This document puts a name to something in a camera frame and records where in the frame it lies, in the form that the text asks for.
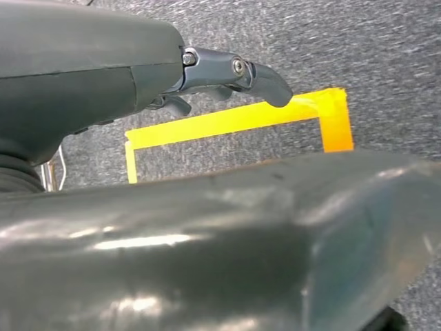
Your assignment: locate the chrome metal stand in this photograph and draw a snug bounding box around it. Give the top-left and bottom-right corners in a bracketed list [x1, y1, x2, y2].
[39, 145, 67, 193]

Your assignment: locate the yellow floor tape square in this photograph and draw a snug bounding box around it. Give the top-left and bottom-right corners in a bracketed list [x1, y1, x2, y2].
[124, 88, 354, 185]

